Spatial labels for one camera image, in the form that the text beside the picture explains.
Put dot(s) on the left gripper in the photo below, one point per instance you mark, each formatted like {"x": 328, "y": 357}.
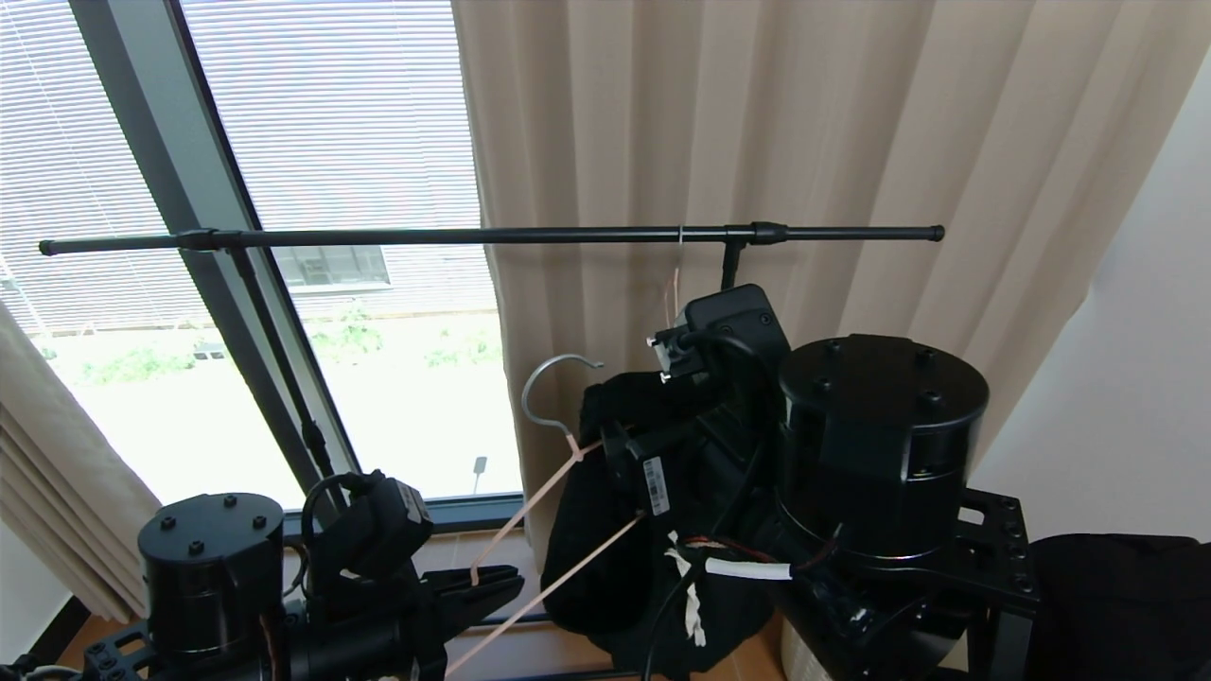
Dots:
{"x": 378, "y": 643}

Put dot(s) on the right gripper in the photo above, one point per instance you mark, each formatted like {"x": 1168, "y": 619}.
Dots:
{"x": 719, "y": 473}

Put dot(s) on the pink clothes hanger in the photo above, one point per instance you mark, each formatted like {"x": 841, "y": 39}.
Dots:
{"x": 675, "y": 293}
{"x": 573, "y": 446}

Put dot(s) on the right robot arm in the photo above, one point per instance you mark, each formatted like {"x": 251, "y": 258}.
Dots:
{"x": 880, "y": 435}

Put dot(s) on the black clothes rack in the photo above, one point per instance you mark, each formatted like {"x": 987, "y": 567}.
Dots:
{"x": 378, "y": 236}

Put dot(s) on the window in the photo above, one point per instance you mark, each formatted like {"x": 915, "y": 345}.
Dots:
{"x": 331, "y": 95}

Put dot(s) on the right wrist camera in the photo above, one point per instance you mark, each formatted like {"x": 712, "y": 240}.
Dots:
{"x": 733, "y": 322}

